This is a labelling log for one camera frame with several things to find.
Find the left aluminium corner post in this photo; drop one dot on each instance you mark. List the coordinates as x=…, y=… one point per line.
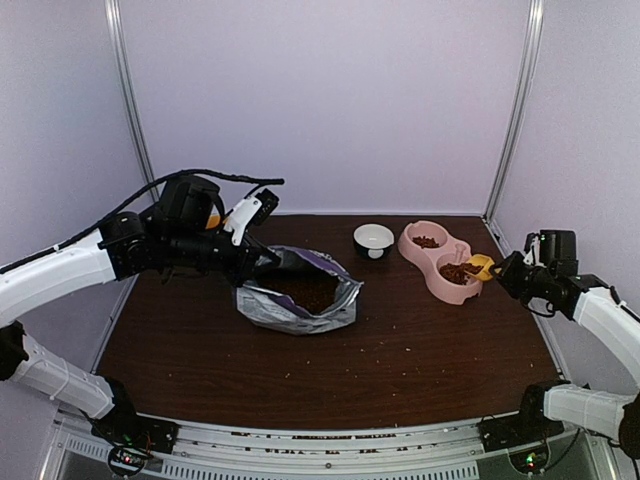
x=116, y=32

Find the front aluminium rail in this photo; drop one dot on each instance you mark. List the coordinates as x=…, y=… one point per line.
x=451, y=450

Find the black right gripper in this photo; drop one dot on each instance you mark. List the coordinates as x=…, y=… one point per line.
x=505, y=277

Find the right aluminium corner post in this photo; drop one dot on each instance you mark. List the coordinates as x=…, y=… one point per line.
x=528, y=64

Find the black and white ceramic bowl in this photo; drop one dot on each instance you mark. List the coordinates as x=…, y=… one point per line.
x=373, y=241

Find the white patterned mug yellow inside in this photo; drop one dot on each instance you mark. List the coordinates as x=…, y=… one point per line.
x=214, y=222

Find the pink double pet feeder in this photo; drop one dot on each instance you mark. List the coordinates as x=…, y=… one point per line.
x=450, y=250

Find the purple pet food bag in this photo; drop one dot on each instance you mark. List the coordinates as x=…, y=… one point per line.
x=278, y=312

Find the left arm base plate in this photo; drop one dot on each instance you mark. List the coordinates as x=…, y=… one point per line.
x=142, y=433

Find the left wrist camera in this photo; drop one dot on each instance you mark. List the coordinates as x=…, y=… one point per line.
x=252, y=210

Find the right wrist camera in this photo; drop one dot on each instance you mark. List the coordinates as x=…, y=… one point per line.
x=556, y=250

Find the circuit board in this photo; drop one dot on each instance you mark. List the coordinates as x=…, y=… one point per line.
x=529, y=460
x=127, y=461

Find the left circuit board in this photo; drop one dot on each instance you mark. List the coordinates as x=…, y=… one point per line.
x=127, y=461

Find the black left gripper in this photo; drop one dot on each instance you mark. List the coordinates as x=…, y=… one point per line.
x=244, y=266

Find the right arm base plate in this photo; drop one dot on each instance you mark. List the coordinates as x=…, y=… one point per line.
x=517, y=429

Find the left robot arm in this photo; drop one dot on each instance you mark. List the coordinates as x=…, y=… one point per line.
x=195, y=219

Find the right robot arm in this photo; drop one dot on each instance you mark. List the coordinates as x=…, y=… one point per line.
x=603, y=321

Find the right circuit board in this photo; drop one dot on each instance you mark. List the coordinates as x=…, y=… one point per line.
x=529, y=460

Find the yellow plastic scoop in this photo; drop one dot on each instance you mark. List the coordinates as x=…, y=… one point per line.
x=479, y=267

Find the aluminium corner post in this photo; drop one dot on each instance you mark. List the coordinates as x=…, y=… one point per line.
x=528, y=64
x=116, y=32

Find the brown pet food kibble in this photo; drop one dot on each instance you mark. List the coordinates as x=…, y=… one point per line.
x=314, y=290

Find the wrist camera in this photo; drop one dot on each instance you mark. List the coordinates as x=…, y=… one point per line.
x=252, y=210
x=556, y=250

